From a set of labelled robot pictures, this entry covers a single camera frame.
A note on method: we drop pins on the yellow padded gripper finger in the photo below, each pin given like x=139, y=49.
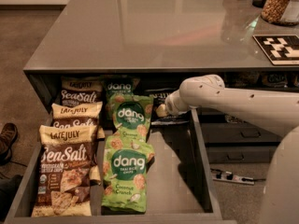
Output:
x=161, y=111

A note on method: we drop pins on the dark blue Kettle chip bag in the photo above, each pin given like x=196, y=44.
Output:
x=159, y=96

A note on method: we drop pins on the green dang bag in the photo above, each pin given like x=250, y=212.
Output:
x=131, y=115
x=125, y=174
x=120, y=85

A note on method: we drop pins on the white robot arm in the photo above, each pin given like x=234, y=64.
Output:
x=274, y=111

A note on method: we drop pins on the lower grey drawer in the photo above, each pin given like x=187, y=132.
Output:
x=240, y=154

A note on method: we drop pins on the middle brown Sea Salt bag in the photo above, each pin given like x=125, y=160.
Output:
x=80, y=115

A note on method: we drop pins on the brown sea salt bag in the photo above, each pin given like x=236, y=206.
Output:
x=80, y=115
x=80, y=90
x=65, y=167

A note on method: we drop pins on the open grey top drawer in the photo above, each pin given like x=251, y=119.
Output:
x=180, y=189

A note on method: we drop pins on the back brown Sea Salt bag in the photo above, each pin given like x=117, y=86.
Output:
x=80, y=90

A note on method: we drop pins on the front brown Sea Salt bag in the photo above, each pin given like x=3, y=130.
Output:
x=65, y=167

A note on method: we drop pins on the white power strip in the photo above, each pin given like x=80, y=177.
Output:
x=231, y=178

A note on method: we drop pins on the black white marker tag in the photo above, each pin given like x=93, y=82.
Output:
x=279, y=49

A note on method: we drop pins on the brown shoe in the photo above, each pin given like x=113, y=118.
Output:
x=8, y=135

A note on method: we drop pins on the jar of granola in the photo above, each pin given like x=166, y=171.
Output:
x=281, y=12

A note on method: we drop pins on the dark trouser leg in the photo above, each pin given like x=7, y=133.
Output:
x=8, y=190

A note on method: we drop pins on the grey drawer with handle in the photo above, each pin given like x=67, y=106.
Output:
x=236, y=133

